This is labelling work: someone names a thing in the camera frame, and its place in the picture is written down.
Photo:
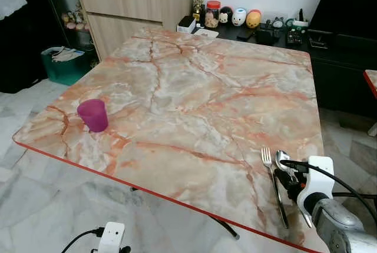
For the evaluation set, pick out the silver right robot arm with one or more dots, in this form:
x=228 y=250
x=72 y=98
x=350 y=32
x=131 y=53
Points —
x=341 y=223

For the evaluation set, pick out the white table leg foot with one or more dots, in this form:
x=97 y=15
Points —
x=373 y=130

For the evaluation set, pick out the purple plastic cup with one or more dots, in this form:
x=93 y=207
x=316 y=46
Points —
x=93 y=116

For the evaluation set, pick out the black box device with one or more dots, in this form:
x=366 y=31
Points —
x=266 y=36

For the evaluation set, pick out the small grey figurine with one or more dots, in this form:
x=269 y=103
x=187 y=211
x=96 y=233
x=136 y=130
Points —
x=278 y=23

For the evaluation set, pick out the white green router device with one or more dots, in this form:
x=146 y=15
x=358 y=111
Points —
x=299 y=22

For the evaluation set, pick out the orange egg shaped figurine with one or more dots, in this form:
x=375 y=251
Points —
x=254 y=19

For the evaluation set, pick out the white booklet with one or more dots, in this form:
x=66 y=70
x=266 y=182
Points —
x=206 y=32

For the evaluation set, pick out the white egg shaped figurine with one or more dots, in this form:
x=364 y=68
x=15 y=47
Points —
x=239 y=17

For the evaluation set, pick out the black round figurine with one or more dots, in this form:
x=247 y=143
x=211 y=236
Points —
x=226 y=16

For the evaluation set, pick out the red lidded snack jar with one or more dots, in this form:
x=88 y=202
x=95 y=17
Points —
x=212 y=16

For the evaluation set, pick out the white box with black top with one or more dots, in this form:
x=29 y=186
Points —
x=186 y=25

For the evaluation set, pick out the black television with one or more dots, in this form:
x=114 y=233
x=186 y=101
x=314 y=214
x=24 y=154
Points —
x=347 y=0

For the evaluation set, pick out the green bin with papers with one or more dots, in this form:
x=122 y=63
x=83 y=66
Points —
x=65 y=69

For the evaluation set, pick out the gold trophy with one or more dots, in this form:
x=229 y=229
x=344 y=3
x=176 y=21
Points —
x=198 y=6

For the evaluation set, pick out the light wooden cabinet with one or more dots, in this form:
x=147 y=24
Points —
x=135 y=6

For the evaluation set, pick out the pink plush toys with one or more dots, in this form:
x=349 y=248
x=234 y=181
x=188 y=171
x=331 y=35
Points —
x=75 y=20

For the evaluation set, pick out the white lace cloth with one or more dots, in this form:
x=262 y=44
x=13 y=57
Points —
x=10 y=0

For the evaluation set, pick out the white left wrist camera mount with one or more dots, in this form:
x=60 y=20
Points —
x=112 y=236

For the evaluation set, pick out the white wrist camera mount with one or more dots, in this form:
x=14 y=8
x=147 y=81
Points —
x=112 y=236
x=319 y=176

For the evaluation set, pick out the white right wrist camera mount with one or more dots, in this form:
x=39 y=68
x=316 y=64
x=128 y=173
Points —
x=319 y=176

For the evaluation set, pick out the black metal table leg frame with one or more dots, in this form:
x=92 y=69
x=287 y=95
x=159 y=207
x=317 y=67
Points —
x=227 y=228

